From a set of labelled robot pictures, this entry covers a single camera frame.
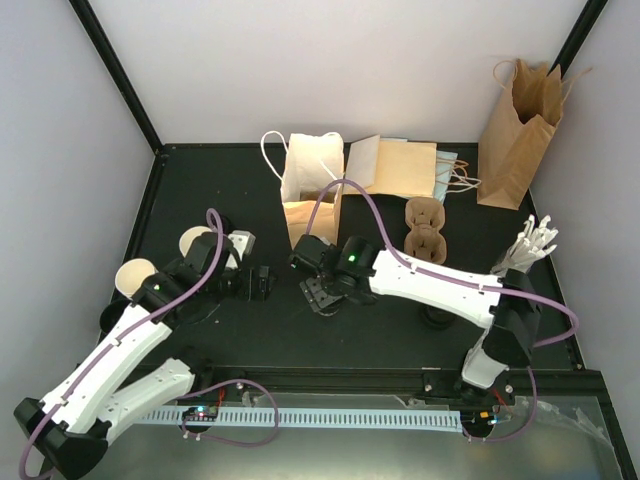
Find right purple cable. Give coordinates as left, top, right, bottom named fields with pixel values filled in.
left=304, top=178, right=580, bottom=348

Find black cup near left arm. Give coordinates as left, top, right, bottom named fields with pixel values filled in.
left=99, top=299, right=129, bottom=334

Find tan flat paper bag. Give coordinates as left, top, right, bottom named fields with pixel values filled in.
left=341, top=134, right=475, bottom=197

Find white paper cup stack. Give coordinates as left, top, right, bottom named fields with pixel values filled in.
left=179, top=226, right=212, bottom=257
left=114, top=258, right=157, bottom=298

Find white stirrer bundle in cup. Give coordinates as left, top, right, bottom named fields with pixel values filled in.
left=490, top=215, right=559, bottom=277

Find left black lid stack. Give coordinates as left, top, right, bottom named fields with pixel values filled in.
left=212, top=215, right=235, bottom=235

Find right black frame post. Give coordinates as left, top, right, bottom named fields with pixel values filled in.
left=551, top=0, right=608, bottom=77

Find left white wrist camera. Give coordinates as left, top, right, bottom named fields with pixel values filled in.
left=227, top=230, right=256, bottom=269

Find black frame post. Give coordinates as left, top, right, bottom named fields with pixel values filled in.
left=551, top=0, right=608, bottom=77
left=69, top=0, right=163, bottom=154

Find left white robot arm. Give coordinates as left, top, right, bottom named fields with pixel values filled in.
left=14, top=226, right=270, bottom=479

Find orange paper bag white handles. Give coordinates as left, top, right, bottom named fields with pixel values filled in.
left=260, top=130, right=345, bottom=246

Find light blue cable duct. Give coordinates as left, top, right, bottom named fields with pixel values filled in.
left=136, top=406, right=462, bottom=433

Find black lid stack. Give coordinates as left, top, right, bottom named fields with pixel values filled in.
left=212, top=215, right=235, bottom=235
left=421, top=305, right=457, bottom=331

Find standing brown paper bag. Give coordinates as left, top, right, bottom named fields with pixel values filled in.
left=477, top=59, right=590, bottom=210

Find right black lid stack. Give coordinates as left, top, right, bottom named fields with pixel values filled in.
left=421, top=305, right=457, bottom=331

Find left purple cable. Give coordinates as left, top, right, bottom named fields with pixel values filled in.
left=17, top=208, right=226, bottom=480

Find light blue flat paper bag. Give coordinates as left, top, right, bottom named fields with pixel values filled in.
left=384, top=136, right=460, bottom=205

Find left black frame post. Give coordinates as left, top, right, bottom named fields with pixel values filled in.
left=69, top=0, right=163, bottom=154

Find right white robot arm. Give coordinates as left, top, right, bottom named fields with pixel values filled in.
left=289, top=234, right=541, bottom=403

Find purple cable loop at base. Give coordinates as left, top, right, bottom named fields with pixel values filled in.
left=179, top=378, right=281, bottom=445

